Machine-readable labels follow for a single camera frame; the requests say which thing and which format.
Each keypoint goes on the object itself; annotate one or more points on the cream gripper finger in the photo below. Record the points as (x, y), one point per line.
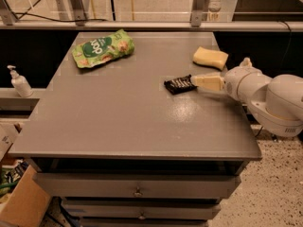
(212, 81)
(246, 62)

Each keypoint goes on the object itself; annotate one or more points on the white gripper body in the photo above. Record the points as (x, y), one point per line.
(234, 80)

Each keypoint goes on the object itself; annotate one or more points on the black rxbar chocolate wrapper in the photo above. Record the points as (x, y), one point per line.
(179, 85)

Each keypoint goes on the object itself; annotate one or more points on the yellow sponge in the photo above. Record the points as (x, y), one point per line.
(212, 58)

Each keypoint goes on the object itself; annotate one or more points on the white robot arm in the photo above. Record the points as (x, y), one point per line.
(276, 103)

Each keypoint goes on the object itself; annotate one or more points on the grey drawer cabinet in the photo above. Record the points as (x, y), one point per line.
(120, 119)

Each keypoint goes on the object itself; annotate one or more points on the green chip bag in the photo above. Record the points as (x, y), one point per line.
(103, 49)

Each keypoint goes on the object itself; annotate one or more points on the top grey drawer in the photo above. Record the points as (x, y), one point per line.
(137, 186)

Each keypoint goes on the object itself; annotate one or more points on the grey drawer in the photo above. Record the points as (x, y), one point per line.
(142, 209)
(137, 186)

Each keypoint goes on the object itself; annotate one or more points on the white pump bottle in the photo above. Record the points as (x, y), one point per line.
(19, 82)

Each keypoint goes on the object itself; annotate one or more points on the cardboard box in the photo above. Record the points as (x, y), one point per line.
(26, 205)

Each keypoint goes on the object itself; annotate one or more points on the metal railing frame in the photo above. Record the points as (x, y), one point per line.
(152, 15)

